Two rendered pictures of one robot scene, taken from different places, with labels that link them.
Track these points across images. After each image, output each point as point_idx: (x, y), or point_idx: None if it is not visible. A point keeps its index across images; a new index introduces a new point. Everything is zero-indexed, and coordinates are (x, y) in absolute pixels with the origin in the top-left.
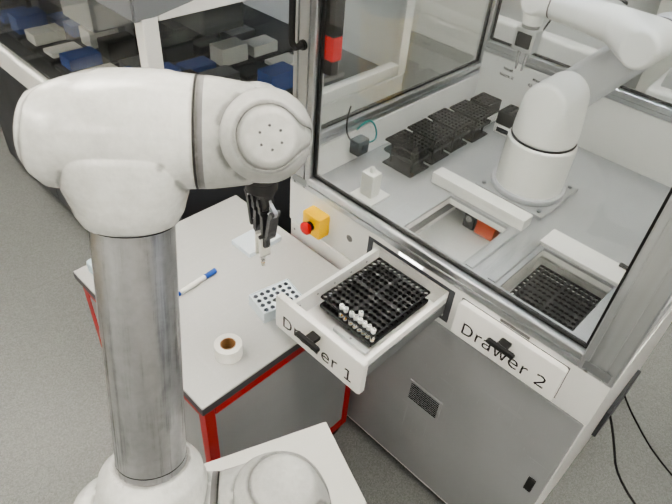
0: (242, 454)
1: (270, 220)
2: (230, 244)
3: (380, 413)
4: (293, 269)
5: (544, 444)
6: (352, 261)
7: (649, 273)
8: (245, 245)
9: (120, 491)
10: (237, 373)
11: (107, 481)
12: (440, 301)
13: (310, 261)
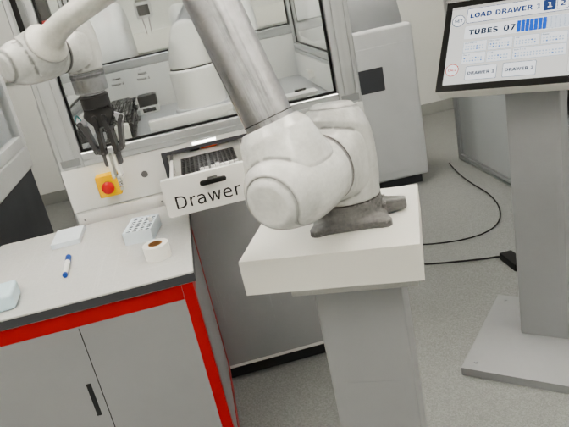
0: (262, 228)
1: (121, 123)
2: (51, 251)
3: (251, 321)
4: (122, 225)
5: None
6: (156, 194)
7: (334, 11)
8: (67, 239)
9: (283, 120)
10: (182, 254)
11: (269, 128)
12: None
13: (125, 219)
